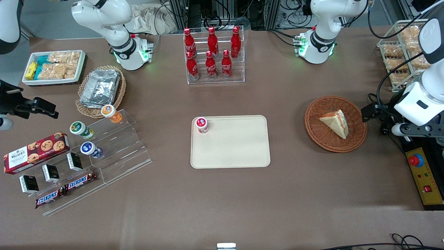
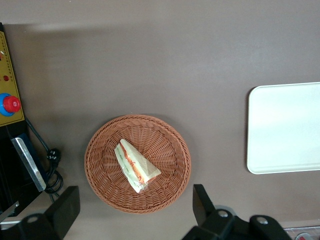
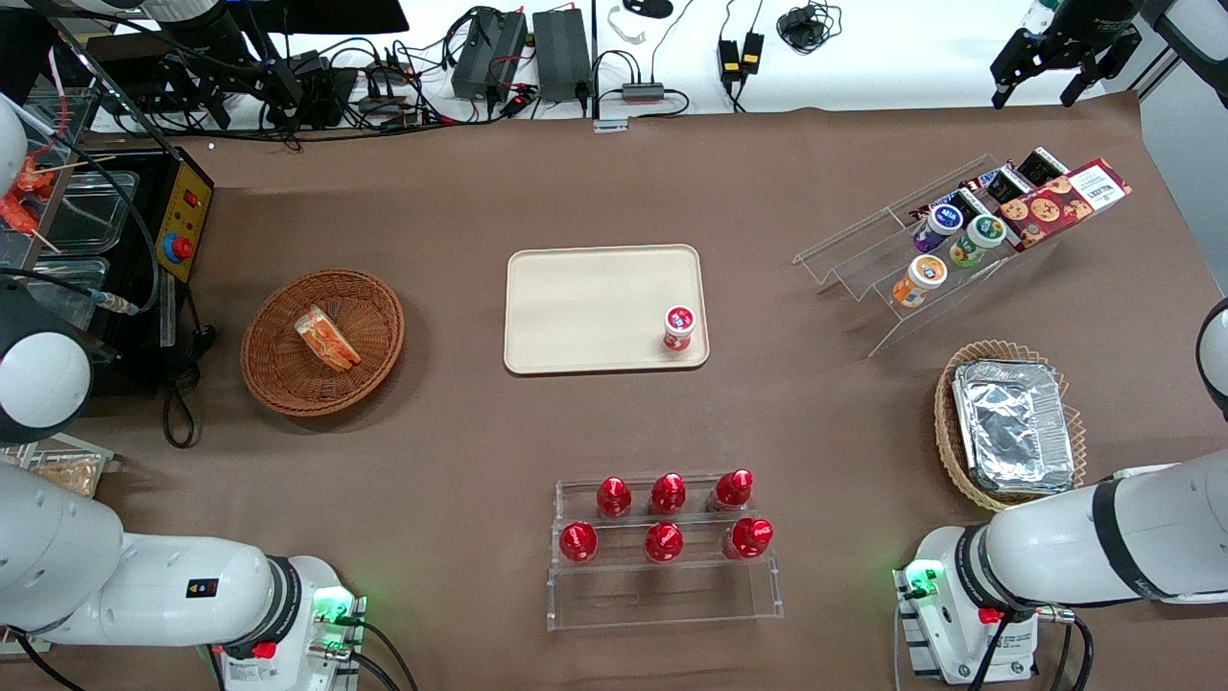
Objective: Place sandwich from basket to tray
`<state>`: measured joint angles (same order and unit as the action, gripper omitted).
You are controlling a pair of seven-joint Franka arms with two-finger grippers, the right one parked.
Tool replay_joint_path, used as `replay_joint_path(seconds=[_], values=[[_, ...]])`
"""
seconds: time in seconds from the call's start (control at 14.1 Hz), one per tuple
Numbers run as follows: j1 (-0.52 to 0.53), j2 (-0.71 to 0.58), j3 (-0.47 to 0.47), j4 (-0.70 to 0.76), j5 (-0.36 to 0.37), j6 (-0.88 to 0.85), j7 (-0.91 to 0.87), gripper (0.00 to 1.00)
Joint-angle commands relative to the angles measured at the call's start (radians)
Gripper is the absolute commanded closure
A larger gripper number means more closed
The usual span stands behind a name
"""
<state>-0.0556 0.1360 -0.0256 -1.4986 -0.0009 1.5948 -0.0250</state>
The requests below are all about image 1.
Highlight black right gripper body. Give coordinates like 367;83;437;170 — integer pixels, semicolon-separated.
0;80;35;117

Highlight triangular sandwich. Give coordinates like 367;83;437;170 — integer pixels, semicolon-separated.
319;109;349;139

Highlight white rectangular snack tray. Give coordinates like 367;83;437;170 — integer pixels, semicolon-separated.
22;50;86;86

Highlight brown wicker basket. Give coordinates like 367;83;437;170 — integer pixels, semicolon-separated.
305;96;367;153

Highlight light wicker basket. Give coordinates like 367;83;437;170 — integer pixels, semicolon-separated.
75;65;126;119

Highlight beige plastic tray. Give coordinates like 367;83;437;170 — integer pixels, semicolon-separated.
190;115;271;169

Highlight bagged fried snack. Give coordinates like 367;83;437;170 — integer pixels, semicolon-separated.
382;43;404;58
385;57;410;72
411;54;431;69
389;72;413;85
404;37;423;52
399;26;422;39

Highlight rice cracker snack pack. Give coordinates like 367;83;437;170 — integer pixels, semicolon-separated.
47;51;81;65
38;62;77;80

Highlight red Walkers cookie box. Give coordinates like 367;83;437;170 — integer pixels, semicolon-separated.
3;132;70;175

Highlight green-lid yogurt cup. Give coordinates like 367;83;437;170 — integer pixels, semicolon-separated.
70;121;95;140

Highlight stacked aluminium foil containers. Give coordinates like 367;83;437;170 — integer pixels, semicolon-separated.
80;69;121;108

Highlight small black box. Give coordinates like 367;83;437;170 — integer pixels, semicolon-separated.
19;175;40;194
42;164;60;183
67;152;83;171

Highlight blue-lid yogurt cup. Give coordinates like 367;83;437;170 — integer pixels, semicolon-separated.
80;142;103;158

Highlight orange-lid yogurt cup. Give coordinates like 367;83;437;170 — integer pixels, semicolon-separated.
101;105;122;124

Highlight yellow emergency stop box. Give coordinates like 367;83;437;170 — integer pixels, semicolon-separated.
405;148;444;205

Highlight Snickers chocolate bar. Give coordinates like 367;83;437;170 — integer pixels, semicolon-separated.
65;172;97;192
35;187;67;209

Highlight clear acrylic stepped display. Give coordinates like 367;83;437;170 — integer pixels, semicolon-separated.
12;109;152;216

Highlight beige cloth bag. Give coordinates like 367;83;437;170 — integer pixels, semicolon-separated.
125;4;177;35

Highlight clear acrylic bottle rack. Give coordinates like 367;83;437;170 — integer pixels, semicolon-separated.
183;25;245;85

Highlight red cola bottle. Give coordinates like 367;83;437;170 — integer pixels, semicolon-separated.
231;26;241;58
207;26;219;58
221;50;233;79
186;51;200;81
205;51;217;80
183;28;196;58

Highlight red-lid yogurt cup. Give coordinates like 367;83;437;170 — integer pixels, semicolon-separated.
195;117;209;134

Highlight black power cable with plug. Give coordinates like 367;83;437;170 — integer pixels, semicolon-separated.
368;93;390;136

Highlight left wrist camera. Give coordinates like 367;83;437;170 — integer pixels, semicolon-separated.
391;122;438;138

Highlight white wire rack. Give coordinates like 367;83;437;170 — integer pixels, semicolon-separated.
377;19;432;92

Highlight black floor cable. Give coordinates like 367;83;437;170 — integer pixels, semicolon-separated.
319;233;444;250

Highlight aluminium frame equipment rack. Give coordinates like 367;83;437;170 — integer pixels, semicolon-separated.
168;0;313;31

